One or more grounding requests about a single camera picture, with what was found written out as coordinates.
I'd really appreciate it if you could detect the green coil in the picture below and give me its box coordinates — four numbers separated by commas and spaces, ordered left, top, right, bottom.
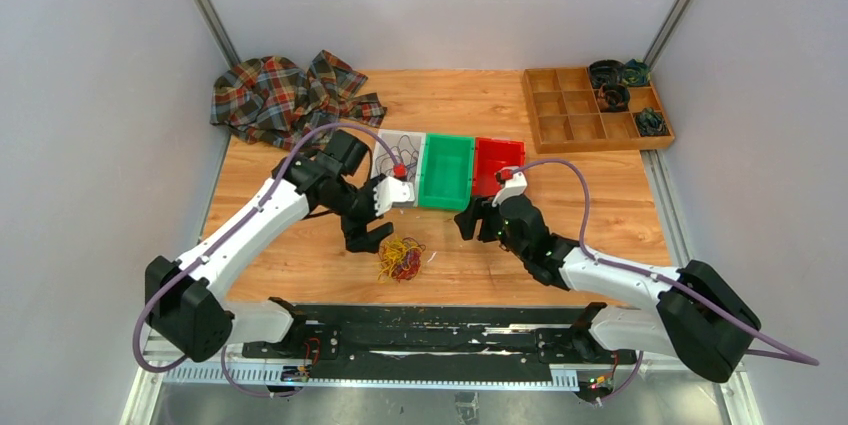
620, 59, 651, 87
634, 107, 671, 137

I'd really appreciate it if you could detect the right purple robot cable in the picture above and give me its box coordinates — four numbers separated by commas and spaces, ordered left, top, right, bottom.
495, 156, 821, 405

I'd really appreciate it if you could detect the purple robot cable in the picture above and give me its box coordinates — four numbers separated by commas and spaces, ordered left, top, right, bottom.
131, 121, 409, 401
495, 156, 821, 405

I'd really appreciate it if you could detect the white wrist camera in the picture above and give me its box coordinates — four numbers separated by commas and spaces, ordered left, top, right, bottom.
492, 172, 528, 207
373, 177, 415, 216

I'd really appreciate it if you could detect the green coil lower right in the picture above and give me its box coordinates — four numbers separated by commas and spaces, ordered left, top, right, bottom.
634, 107, 671, 137

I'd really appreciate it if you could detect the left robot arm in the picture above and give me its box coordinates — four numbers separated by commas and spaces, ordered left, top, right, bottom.
133, 123, 414, 362

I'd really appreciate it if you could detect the green coil top right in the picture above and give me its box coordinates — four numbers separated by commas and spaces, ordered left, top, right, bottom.
620, 59, 651, 87

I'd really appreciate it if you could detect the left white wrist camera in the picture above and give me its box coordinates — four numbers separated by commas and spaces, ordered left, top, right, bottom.
373, 177, 415, 216

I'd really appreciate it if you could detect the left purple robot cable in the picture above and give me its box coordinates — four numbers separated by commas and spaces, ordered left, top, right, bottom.
131, 121, 409, 401

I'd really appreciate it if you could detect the black coil top left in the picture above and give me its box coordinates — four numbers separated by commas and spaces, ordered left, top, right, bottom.
587, 59, 625, 89

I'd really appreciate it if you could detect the white plastic bin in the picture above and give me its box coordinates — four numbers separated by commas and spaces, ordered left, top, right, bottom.
369, 129, 426, 208

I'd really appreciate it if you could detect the plaid cloth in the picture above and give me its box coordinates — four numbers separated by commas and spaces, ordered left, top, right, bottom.
209, 50, 388, 150

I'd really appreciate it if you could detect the green plastic bin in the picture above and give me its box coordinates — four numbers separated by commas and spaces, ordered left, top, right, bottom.
418, 134, 475, 211

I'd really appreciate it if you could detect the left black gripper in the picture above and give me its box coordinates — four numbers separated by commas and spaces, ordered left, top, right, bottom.
323, 174, 395, 252

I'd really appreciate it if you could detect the dark coil middle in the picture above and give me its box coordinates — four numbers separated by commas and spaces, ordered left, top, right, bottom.
596, 84, 631, 113

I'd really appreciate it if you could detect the wooden compartment tray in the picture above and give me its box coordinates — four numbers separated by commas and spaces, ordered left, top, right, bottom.
522, 67, 675, 154

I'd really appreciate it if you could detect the aluminium frame rail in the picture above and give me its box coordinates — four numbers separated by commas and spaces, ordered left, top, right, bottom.
122, 305, 762, 424

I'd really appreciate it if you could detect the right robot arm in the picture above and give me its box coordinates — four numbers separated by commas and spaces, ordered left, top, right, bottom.
454, 195, 761, 383

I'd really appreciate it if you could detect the coloured cable pile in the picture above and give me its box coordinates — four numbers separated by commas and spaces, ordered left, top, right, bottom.
376, 235, 428, 284

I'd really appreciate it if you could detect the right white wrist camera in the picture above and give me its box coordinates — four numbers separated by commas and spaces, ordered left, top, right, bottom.
492, 172, 528, 207

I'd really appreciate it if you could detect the red plastic bin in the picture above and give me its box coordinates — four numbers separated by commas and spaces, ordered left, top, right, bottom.
471, 137, 525, 197

